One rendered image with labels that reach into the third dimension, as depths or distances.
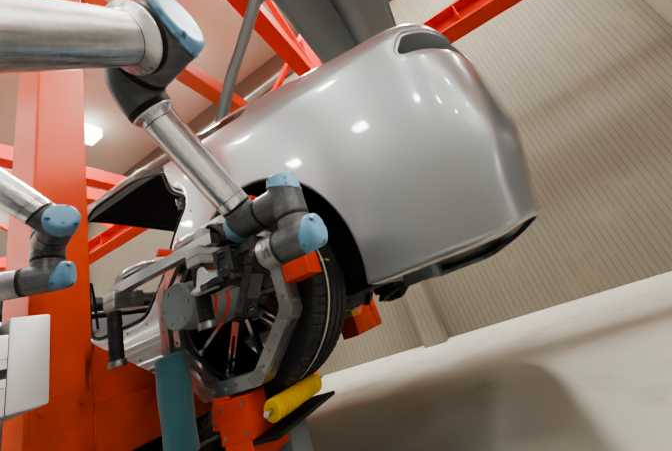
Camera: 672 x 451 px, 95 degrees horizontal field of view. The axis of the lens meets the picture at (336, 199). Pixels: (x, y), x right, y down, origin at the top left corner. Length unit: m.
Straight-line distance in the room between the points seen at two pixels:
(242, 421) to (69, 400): 0.50
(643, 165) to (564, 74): 1.54
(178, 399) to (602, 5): 6.19
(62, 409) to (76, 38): 1.01
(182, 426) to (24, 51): 0.91
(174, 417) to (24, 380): 0.67
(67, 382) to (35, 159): 0.75
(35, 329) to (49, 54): 0.32
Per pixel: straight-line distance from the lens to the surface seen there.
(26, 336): 0.47
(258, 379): 1.03
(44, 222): 1.04
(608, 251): 4.98
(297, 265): 0.92
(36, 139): 1.57
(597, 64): 5.69
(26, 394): 0.47
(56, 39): 0.54
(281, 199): 0.67
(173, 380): 1.09
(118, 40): 0.60
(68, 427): 1.29
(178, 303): 1.01
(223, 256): 0.76
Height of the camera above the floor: 0.66
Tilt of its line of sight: 21 degrees up
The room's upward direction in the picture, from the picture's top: 20 degrees counter-clockwise
